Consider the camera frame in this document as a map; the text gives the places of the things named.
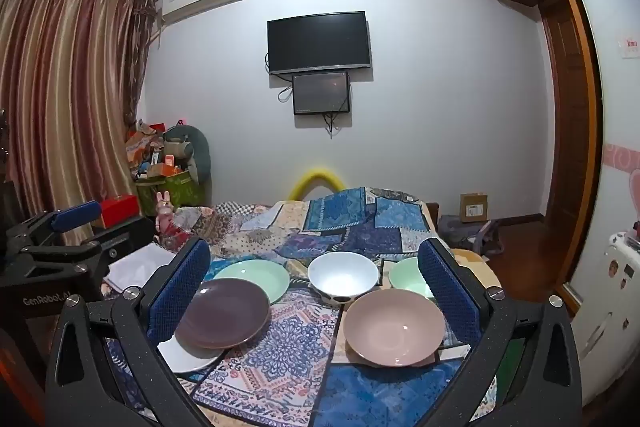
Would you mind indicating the green plate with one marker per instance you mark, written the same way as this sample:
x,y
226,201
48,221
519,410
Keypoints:
x,y
255,277

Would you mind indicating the grey-green plush toy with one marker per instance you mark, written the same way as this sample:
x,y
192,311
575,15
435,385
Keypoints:
x,y
200,157

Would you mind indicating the white folded cloth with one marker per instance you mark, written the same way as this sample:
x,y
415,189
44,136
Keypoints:
x,y
145,262

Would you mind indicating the green storage box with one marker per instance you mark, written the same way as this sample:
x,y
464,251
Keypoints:
x,y
175,192

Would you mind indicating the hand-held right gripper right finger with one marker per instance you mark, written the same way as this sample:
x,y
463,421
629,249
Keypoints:
x,y
450,292

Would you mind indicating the pile of cluttered boxes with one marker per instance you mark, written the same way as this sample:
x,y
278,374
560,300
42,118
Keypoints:
x,y
147,147

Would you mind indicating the pink bowl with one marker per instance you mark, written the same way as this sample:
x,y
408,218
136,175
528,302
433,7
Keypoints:
x,y
395,324

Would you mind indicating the wooden door frame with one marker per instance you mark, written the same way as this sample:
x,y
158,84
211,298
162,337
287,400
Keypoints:
x,y
570,132

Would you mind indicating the cardboard box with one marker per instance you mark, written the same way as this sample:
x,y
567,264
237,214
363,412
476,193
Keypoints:
x,y
474,207

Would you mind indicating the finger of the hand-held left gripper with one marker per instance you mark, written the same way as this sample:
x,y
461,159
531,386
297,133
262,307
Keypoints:
x,y
120,237
75,213

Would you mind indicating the white sliding door pink print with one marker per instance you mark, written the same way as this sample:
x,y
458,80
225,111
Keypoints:
x,y
620,107

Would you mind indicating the red box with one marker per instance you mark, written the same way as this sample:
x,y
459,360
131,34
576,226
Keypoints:
x,y
120,209

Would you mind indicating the white bowl with black dots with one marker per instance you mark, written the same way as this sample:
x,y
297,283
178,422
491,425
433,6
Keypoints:
x,y
342,274

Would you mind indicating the small black wall monitor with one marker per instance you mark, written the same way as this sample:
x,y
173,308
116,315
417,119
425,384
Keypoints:
x,y
320,93

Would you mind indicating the striped brown curtain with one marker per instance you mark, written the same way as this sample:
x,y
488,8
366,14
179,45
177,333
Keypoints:
x,y
60,82

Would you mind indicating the patchwork printed blanket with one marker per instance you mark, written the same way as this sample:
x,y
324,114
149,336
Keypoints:
x,y
300,342

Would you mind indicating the wall switch panel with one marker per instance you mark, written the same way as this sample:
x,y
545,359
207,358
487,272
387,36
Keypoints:
x,y
630,47

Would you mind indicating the green bowl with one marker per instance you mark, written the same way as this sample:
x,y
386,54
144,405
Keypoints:
x,y
407,277

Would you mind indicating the purple plate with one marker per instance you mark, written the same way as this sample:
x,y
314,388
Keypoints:
x,y
225,312

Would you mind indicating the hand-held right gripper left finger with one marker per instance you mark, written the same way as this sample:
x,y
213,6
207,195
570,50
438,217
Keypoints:
x,y
180,292

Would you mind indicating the grey bag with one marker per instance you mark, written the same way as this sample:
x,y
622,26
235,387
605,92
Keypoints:
x,y
465,232

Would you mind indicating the white appliance with stickers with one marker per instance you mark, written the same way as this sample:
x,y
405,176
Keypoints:
x,y
610,307

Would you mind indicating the yellow foam arch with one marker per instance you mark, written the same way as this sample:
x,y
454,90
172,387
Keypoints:
x,y
322,172

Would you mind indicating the black wall television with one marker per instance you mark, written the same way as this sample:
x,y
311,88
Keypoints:
x,y
317,42

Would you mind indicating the pink rabbit toy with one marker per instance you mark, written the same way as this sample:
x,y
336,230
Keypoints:
x,y
162,209

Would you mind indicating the white plate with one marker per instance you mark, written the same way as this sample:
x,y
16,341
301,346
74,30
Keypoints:
x,y
190,359

